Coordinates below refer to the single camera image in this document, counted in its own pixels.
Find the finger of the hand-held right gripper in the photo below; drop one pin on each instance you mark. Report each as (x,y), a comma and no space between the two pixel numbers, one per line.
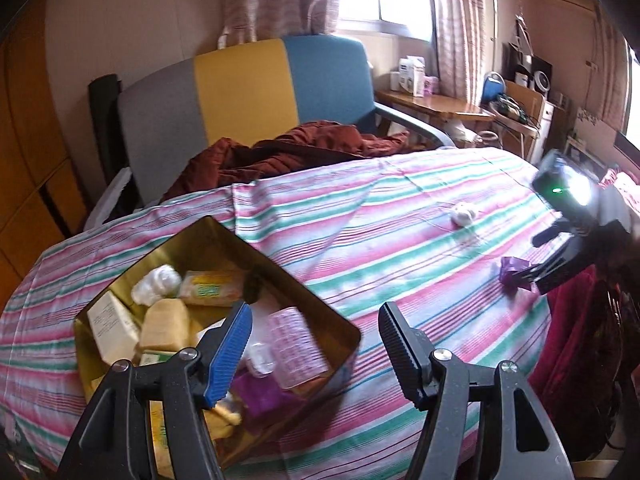
(550,275)
(550,232)

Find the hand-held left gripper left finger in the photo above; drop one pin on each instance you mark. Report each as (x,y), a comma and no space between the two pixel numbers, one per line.
(230,355)

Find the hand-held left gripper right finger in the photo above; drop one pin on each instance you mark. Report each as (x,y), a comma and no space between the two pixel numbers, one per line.
(400,350)

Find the small clear bottle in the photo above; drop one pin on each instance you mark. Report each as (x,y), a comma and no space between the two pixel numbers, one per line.
(260,360)

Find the pink patterned roll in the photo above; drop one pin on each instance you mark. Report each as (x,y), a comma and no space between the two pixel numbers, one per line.
(295,345)

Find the yellow block sponge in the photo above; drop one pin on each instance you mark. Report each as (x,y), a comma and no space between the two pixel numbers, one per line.
(165,327)

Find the gold tin box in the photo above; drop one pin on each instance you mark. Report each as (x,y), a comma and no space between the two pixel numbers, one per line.
(210,245)

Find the small beige cardboard box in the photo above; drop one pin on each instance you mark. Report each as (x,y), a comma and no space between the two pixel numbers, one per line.
(112,327)

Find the person's right forearm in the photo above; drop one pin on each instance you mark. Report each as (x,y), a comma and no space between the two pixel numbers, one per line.
(620,335)

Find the red cloth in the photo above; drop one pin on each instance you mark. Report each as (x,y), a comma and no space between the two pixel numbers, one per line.
(565,340)

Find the white cabinet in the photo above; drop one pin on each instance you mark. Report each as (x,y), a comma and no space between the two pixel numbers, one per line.
(547,125)

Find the wooden desk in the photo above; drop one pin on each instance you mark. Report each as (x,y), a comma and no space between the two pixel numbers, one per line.
(525,97)

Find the pink green striped cloth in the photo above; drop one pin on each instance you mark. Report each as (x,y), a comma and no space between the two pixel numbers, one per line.
(375,240)

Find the white desk fan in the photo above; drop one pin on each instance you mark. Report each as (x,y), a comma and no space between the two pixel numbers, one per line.
(540,82)

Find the black audio equipment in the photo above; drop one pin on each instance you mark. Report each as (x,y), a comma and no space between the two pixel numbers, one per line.
(520,60)

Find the wooden side table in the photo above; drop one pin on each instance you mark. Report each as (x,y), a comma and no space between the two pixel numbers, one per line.
(430,105)

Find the small pink box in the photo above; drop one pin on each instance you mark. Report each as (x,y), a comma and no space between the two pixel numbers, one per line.
(432,86)

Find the white foam strip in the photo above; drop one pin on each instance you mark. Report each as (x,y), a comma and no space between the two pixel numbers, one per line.
(107,200)

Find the white carton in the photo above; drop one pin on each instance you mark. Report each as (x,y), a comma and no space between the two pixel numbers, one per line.
(412,77)

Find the white jar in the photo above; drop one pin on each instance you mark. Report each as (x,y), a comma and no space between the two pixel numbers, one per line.
(395,81)

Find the maroon quilted jacket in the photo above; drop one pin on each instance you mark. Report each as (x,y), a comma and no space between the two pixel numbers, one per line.
(300,147)

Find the black rolled mat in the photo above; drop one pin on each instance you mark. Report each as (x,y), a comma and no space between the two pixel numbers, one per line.
(102,125)

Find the grey yellow blue armchair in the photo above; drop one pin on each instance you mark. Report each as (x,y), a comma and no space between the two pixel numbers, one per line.
(240,85)

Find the wooden wardrobe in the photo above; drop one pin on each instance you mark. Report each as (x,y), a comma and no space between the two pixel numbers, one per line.
(30,160)

